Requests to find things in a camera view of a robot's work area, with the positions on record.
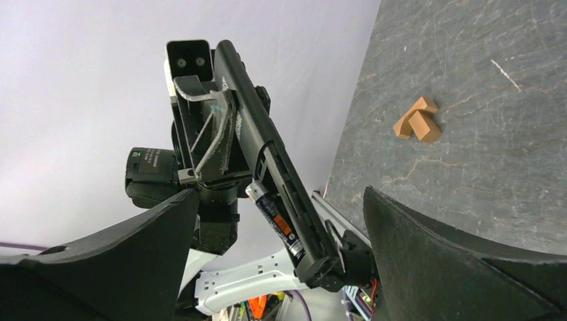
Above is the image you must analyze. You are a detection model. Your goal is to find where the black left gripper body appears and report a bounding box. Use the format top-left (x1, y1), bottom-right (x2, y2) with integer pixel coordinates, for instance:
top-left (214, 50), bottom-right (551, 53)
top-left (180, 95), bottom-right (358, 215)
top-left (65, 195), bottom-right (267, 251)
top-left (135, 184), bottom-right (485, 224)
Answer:
top-left (171, 80), bottom-right (252, 255)

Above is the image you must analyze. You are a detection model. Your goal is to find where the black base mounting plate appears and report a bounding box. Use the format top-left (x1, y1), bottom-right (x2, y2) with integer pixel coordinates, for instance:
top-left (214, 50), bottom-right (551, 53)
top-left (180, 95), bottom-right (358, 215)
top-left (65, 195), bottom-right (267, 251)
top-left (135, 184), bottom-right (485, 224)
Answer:
top-left (324, 219), bottom-right (380, 320)

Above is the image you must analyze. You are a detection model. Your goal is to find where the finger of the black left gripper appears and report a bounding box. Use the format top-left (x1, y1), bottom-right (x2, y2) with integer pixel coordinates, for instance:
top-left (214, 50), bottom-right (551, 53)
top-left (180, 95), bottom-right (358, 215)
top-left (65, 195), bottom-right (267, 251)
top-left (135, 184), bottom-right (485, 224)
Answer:
top-left (173, 76), bottom-right (236, 180)

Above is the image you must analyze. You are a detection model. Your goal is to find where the brown wooden block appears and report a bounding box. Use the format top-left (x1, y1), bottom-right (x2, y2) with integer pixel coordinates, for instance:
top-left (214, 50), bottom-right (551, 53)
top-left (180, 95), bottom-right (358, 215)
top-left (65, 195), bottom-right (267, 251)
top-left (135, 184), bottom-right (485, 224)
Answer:
top-left (393, 96), bottom-right (441, 143)

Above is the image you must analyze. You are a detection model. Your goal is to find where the black remote control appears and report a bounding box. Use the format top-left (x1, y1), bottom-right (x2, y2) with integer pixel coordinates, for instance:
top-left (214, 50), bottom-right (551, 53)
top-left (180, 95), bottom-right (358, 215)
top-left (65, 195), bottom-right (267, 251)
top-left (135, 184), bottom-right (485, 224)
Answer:
top-left (213, 40), bottom-right (344, 292)

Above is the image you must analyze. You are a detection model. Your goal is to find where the AAA battery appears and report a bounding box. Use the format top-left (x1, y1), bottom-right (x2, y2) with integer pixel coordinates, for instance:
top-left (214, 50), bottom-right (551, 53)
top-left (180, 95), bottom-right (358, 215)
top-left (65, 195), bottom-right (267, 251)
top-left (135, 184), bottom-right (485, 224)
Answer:
top-left (245, 181), bottom-right (305, 260)

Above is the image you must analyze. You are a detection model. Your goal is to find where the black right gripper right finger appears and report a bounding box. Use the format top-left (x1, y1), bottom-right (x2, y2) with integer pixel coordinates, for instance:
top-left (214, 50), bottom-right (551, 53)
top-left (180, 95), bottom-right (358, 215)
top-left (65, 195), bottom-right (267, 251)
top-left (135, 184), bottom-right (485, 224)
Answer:
top-left (363, 187), bottom-right (566, 320)

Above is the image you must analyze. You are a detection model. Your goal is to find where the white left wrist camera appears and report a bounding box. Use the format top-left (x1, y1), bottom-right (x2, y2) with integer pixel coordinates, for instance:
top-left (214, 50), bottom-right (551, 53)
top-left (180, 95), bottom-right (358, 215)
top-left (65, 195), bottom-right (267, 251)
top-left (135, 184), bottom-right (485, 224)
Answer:
top-left (164, 39), bottom-right (214, 98)

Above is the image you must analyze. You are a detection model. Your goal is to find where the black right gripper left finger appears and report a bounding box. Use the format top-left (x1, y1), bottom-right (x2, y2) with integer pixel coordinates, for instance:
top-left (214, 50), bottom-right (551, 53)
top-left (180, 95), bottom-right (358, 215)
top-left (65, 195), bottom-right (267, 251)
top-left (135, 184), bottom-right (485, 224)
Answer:
top-left (1, 190), bottom-right (199, 320)

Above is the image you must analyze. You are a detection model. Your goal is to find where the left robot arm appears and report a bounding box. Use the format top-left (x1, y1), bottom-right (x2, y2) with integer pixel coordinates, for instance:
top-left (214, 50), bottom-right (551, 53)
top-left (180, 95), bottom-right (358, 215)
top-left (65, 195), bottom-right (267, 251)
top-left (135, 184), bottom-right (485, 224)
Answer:
top-left (125, 76), bottom-right (378, 291)

